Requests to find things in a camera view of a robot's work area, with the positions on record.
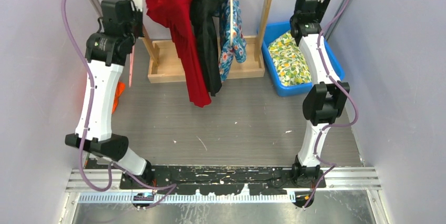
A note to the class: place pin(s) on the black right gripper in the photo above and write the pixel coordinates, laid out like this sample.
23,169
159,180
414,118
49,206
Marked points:
321,8

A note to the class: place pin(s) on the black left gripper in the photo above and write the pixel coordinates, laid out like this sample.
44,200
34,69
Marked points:
139,14

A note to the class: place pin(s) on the red pleated skirt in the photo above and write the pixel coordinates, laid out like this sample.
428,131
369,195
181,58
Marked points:
175,16

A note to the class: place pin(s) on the lemon print skirt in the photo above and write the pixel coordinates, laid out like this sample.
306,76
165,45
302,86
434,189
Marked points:
289,61

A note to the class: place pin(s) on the pink wire hanger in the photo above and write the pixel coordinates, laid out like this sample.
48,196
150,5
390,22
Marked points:
131,66

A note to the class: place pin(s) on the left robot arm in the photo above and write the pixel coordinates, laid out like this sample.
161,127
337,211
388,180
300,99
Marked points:
106,53

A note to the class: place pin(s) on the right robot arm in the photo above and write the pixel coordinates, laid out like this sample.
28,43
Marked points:
325,101

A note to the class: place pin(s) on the beige wooden hanger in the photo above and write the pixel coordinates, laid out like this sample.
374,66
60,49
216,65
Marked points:
231,18

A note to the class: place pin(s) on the blue floral skirt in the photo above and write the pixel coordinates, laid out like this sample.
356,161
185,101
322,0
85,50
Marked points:
238,51

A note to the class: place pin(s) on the black skirt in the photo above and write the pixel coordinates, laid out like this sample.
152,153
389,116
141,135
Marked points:
202,14

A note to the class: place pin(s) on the blue plastic bin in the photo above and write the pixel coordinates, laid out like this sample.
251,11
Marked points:
273,31

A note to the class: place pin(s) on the wooden clothes rack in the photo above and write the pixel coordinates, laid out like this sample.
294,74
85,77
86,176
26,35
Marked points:
165,66

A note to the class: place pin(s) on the orange cloth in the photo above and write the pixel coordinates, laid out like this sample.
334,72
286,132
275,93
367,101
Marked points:
119,90

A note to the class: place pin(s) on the aluminium rail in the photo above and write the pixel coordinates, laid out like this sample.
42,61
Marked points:
121,189

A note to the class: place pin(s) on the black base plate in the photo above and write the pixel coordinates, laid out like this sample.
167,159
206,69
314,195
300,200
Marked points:
231,180

